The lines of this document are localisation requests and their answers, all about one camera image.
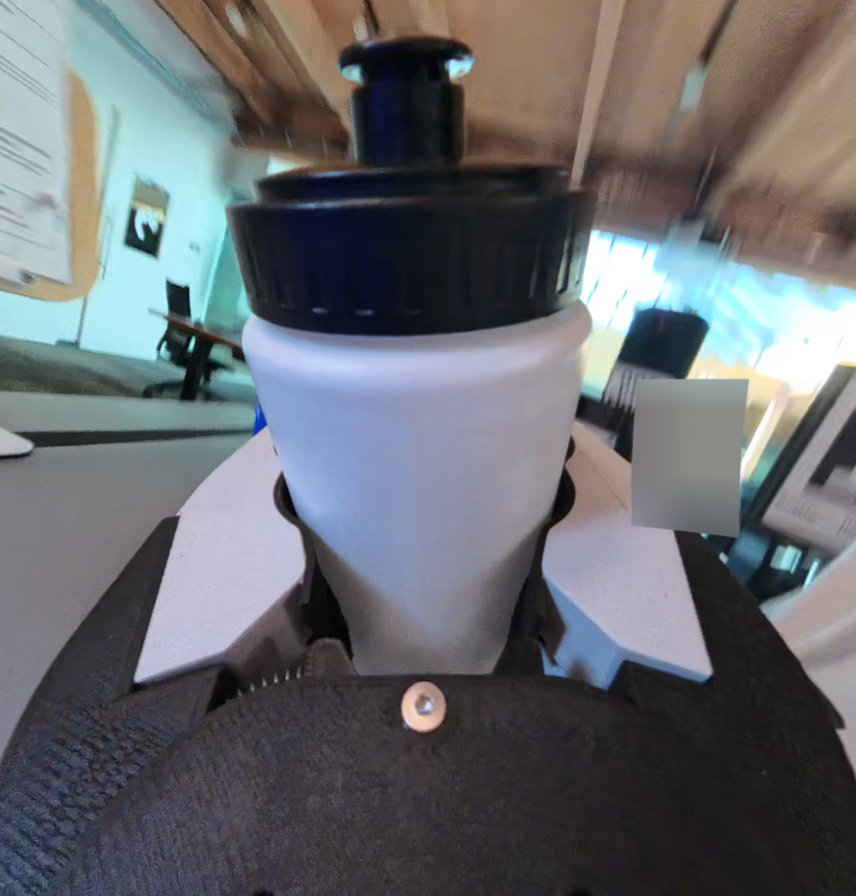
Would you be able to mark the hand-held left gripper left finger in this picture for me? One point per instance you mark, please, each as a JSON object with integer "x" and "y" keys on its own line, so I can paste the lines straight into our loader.
{"x": 218, "y": 574}

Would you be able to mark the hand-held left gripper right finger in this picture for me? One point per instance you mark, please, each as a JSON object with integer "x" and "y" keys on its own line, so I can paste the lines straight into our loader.
{"x": 624, "y": 595}

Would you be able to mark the blue plastic bin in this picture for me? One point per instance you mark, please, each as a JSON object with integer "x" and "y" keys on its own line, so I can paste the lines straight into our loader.
{"x": 260, "y": 420}

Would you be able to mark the white plastic bottle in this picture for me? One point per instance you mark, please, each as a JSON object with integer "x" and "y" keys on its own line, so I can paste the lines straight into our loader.
{"x": 414, "y": 455}

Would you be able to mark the black ribbed bottle lid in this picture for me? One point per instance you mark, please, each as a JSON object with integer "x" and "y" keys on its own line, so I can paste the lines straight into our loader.
{"x": 407, "y": 259}

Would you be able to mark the wooden top office desk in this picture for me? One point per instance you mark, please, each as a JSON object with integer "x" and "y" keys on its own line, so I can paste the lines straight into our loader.
{"x": 204, "y": 336}

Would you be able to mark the black white marker sign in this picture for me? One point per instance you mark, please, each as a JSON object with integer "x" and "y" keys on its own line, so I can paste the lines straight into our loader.
{"x": 826, "y": 462}

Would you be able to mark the black office chair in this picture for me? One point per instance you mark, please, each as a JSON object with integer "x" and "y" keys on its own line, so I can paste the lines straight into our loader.
{"x": 662, "y": 343}
{"x": 179, "y": 308}

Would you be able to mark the white door with window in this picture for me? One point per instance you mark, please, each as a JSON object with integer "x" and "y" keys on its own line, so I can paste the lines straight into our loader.
{"x": 148, "y": 224}

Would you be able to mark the instruction sign on white stand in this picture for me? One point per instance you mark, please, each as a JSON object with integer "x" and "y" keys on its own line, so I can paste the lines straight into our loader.
{"x": 85, "y": 210}

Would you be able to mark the printed instruction sheet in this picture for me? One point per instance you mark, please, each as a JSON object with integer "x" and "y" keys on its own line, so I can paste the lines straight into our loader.
{"x": 15, "y": 140}

